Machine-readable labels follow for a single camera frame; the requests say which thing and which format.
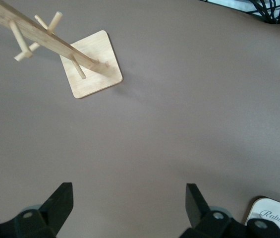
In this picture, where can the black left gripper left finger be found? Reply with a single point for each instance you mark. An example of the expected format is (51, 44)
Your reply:
(55, 208)

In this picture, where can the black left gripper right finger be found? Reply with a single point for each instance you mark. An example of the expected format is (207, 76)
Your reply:
(199, 213)

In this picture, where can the wooden mug stand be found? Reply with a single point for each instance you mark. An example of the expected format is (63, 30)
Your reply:
(95, 64)

